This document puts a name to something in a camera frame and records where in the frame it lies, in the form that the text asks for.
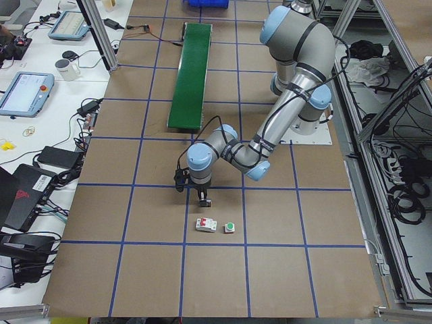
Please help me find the white mug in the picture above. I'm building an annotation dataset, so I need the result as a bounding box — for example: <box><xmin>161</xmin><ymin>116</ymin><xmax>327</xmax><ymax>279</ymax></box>
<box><xmin>55</xmin><ymin>59</ymin><xmax>80</xmax><ymax>81</ymax></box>

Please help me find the aluminium frame post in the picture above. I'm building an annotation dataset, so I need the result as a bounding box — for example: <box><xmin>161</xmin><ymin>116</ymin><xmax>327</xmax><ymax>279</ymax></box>
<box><xmin>77</xmin><ymin>0</ymin><xmax>118</xmax><ymax>73</ymax></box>

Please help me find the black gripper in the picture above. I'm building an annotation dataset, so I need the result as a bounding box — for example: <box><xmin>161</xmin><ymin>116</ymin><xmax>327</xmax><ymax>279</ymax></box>
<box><xmin>173</xmin><ymin>167</ymin><xmax>211</xmax><ymax>205</ymax></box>

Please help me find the white circuit breaker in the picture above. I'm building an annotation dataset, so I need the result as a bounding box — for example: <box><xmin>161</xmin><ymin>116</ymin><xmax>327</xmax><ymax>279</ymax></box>
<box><xmin>195</xmin><ymin>217</ymin><xmax>217</xmax><ymax>233</ymax></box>

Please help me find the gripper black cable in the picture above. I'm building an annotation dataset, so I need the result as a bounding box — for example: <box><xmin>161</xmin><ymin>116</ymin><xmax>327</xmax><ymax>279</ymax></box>
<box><xmin>176</xmin><ymin>115</ymin><xmax>224</xmax><ymax>169</ymax></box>

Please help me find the near teach pendant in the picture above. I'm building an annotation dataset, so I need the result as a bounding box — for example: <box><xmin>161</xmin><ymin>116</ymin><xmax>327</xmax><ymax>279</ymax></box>
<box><xmin>1</xmin><ymin>72</ymin><xmax>55</xmax><ymax>117</ymax></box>

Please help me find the black laptop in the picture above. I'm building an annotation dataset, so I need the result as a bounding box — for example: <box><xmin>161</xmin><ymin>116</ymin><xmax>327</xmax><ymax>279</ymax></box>
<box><xmin>1</xmin><ymin>163</ymin><xmax>57</xmax><ymax>232</ymax></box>

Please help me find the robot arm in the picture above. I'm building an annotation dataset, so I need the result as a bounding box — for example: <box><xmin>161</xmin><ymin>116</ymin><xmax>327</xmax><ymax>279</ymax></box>
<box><xmin>173</xmin><ymin>5</ymin><xmax>335</xmax><ymax>207</ymax></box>

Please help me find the blue plastic bin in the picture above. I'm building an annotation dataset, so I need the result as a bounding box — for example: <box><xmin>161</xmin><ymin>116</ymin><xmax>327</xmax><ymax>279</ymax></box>
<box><xmin>186</xmin><ymin>0</ymin><xmax>230</xmax><ymax>9</ymax></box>

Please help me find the red conveyor power wire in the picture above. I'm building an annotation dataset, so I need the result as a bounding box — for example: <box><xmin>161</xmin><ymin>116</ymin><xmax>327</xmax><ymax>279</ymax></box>
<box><xmin>126</xmin><ymin>24</ymin><xmax>183</xmax><ymax>47</ymax></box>

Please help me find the black power adapter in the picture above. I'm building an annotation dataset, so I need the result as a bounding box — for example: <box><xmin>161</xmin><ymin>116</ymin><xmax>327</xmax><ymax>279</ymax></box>
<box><xmin>36</xmin><ymin>146</ymin><xmax>84</xmax><ymax>169</ymax></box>

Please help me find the green conveyor belt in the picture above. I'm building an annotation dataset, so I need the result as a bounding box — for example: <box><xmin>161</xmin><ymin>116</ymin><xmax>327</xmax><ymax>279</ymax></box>
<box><xmin>167</xmin><ymin>23</ymin><xmax>213</xmax><ymax>132</ymax></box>

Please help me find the far teach pendant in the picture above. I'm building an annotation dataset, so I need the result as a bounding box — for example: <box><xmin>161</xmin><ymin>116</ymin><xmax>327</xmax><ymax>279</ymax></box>
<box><xmin>48</xmin><ymin>11</ymin><xmax>89</xmax><ymax>41</ymax></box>

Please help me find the teach pendant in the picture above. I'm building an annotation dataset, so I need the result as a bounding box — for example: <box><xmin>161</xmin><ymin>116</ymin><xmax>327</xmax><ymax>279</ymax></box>
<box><xmin>48</xmin><ymin>11</ymin><xmax>89</xmax><ymax>41</ymax></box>
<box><xmin>1</xmin><ymin>72</ymin><xmax>55</xmax><ymax>117</ymax></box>

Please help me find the green push button switch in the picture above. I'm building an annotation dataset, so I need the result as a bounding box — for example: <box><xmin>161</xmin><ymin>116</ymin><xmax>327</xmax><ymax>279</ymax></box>
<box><xmin>223</xmin><ymin>222</ymin><xmax>236</xmax><ymax>234</ymax></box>

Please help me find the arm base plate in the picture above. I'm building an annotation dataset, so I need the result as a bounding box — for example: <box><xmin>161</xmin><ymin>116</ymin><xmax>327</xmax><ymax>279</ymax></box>
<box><xmin>280</xmin><ymin>113</ymin><xmax>332</xmax><ymax>145</ymax></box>

